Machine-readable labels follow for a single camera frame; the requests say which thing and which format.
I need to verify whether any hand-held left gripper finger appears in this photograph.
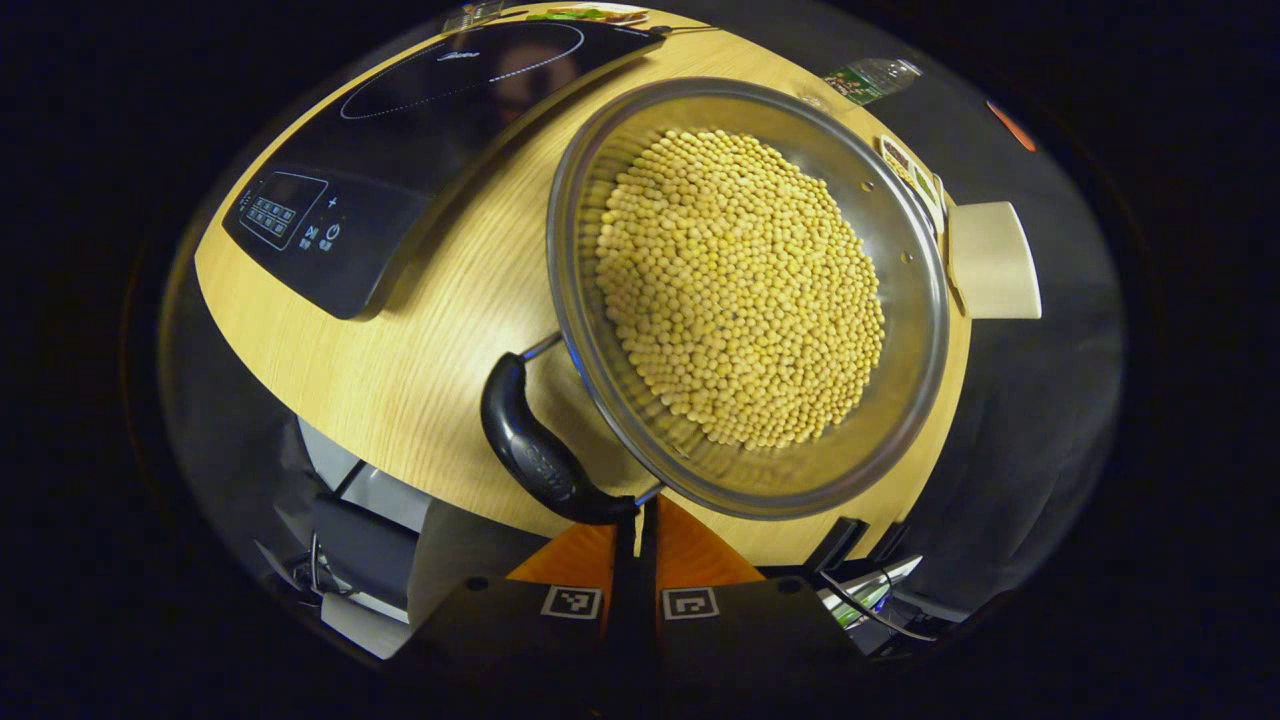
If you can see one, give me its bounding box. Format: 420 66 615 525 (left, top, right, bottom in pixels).
395 497 643 691
641 495 869 691

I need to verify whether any pile of soybeans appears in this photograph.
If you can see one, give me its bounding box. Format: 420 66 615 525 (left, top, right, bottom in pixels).
595 128 887 450

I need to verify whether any steel pot with black handles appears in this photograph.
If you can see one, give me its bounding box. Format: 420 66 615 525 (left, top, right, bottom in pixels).
480 78 951 527

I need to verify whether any black induction cooktop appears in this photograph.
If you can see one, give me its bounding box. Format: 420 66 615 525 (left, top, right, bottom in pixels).
222 20 666 321

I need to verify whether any dark boxy object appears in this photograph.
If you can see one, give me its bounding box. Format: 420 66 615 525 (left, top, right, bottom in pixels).
310 495 421 609

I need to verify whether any white rounded box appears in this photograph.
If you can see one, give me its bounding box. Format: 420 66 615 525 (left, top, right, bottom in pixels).
947 201 1043 321

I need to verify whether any white divided dish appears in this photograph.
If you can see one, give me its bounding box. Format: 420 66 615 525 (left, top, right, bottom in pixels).
878 135 947 237

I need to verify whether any clear plastic water bottle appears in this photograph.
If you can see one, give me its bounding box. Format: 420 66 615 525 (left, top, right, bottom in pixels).
825 58 923 107

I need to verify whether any white plate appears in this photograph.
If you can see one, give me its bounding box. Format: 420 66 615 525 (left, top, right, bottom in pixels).
560 3 651 27

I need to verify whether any wire utensil holder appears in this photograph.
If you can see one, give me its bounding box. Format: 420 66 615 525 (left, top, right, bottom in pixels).
443 0 506 33

